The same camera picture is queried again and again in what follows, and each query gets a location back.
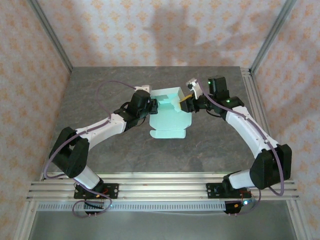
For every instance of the aluminium rail frame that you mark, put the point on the aluminium rail frame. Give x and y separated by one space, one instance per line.
162 187

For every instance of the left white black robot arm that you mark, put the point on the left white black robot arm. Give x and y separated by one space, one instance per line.
105 128

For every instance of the aluminium frame leg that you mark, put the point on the aluminium frame leg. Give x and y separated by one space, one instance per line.
298 222
26 222

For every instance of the aluminium upright post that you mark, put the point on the aluminium upright post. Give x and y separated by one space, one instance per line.
274 32
51 32

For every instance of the grey metal panel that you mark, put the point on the grey metal panel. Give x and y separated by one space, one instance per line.
162 227

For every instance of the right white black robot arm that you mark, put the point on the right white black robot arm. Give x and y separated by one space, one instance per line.
247 132

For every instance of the mint green paper box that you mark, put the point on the mint green paper box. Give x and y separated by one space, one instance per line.
167 125

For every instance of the aluminium side rail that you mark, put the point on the aluminium side rail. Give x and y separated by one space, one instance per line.
253 95

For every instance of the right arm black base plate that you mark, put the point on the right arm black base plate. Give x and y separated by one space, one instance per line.
212 190

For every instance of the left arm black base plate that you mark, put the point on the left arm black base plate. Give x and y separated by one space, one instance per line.
113 191

